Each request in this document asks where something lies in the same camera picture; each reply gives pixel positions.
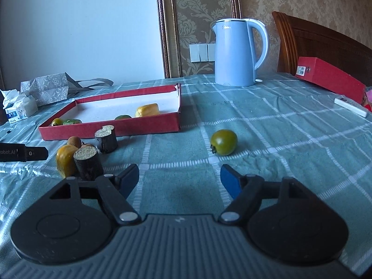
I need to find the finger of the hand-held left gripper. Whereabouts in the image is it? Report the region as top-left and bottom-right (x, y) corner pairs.
(25, 147), (49, 162)

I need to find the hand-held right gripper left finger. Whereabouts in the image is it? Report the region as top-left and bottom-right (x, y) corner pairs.
(48, 163), (143, 224)

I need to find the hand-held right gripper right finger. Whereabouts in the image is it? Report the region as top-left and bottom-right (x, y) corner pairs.
(218, 164), (313, 224)

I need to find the large yellow pepper piece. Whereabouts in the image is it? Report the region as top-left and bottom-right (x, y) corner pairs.
(56, 144), (80, 179)

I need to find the dark sugarcane piece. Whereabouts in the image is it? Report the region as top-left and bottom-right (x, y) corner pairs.
(95, 125), (118, 154)
(73, 147), (104, 181)

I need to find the red cardboard tray box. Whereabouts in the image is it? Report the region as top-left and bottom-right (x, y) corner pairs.
(38, 83), (181, 141)

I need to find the small yellow pepper piece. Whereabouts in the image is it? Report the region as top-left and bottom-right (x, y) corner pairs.
(135, 103), (160, 118)

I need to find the white tissue pack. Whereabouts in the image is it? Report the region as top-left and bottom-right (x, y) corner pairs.
(0, 89), (39, 125)

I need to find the green checked tablecloth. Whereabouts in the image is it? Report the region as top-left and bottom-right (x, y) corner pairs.
(0, 74), (372, 279)

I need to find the grey patterned gift bag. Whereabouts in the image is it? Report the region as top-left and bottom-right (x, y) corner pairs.
(20, 72), (114, 106)

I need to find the light blue electric kettle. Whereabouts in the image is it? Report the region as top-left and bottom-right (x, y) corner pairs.
(211, 18), (270, 87)

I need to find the white remote control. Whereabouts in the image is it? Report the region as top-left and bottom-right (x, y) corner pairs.
(334, 95), (369, 118)

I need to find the flat red box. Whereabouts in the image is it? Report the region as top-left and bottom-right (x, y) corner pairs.
(295, 56), (366, 105)

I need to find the pink cloth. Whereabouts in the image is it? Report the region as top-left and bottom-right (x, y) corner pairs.
(363, 86), (372, 114)

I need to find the white wall switch panel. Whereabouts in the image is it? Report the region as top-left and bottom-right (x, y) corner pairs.
(189, 43), (216, 63)

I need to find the ornate wooden wall frame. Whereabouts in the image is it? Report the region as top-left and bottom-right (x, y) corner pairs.
(155, 0), (242, 79)

